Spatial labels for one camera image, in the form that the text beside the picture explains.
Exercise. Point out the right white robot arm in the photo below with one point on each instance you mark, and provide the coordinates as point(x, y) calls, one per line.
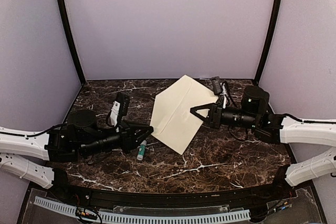
point(276, 129)

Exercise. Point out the white slotted cable duct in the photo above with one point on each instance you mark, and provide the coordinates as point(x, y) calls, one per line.
point(122, 214)

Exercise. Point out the left black frame post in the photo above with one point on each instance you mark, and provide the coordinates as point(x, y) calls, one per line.
point(70, 41)

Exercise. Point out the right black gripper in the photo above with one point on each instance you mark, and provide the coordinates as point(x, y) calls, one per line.
point(214, 122)

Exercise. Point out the right black frame post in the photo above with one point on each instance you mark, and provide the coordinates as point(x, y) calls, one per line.
point(268, 41)

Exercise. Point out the black frame post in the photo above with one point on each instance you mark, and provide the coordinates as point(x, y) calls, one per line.
point(70, 41)
point(268, 41)

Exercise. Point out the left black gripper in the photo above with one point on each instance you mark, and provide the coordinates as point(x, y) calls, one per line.
point(128, 135)

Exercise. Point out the green white glue stick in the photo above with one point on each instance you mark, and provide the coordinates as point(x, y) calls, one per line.
point(141, 151)

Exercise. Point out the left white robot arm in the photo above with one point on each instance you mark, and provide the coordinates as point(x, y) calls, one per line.
point(65, 143)

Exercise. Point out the cream envelope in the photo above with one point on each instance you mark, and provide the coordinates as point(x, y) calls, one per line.
point(173, 123)

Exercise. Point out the black front rail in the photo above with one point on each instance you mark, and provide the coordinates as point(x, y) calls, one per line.
point(249, 197)

